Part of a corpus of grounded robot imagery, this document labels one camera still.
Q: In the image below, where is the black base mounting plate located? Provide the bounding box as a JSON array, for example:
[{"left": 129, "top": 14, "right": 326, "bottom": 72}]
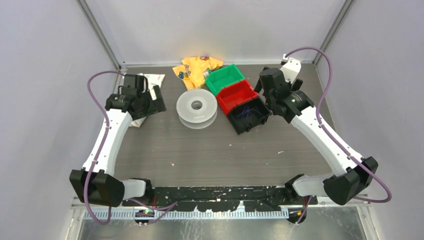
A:
[{"left": 122, "top": 186, "right": 308, "bottom": 213}]

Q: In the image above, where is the grey plastic cable spool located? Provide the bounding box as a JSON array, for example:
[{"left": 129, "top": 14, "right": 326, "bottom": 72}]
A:
[{"left": 176, "top": 88, "right": 218, "bottom": 130}]

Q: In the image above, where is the thin purple wire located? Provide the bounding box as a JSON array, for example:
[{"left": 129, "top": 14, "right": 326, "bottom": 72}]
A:
[{"left": 240, "top": 106, "right": 263, "bottom": 119}]

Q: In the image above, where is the white slotted cable duct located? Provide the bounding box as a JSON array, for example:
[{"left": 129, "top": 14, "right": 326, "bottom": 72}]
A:
[{"left": 82, "top": 207, "right": 290, "bottom": 221}]

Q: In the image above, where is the red plastic bin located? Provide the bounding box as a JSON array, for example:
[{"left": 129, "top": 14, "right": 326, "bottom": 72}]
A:
[{"left": 216, "top": 79, "right": 258, "bottom": 116}]

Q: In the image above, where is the green plastic bin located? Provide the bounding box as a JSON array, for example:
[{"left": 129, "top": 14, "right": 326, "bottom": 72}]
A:
[{"left": 205, "top": 64, "right": 245, "bottom": 96}]

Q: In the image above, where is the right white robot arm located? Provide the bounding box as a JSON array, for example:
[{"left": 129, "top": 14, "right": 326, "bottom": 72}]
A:
[{"left": 254, "top": 66, "right": 379, "bottom": 206}]

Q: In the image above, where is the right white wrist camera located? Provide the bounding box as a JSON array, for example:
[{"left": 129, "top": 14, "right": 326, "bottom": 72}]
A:
[{"left": 280, "top": 54, "right": 302, "bottom": 84}]

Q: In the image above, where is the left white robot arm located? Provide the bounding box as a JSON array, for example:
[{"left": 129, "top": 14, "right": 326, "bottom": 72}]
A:
[{"left": 69, "top": 73, "right": 166, "bottom": 207}]

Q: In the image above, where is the black plastic bin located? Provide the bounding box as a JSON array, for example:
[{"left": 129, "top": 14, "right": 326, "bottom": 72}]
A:
[{"left": 226, "top": 97, "right": 272, "bottom": 135}]

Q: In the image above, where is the yellow patterned cloth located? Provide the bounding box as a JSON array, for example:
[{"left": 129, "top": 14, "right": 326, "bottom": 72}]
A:
[{"left": 172, "top": 56, "right": 224, "bottom": 90}]

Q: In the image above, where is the white patterned cloth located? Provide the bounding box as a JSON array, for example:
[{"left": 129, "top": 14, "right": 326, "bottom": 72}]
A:
[{"left": 130, "top": 73, "right": 166, "bottom": 128}]

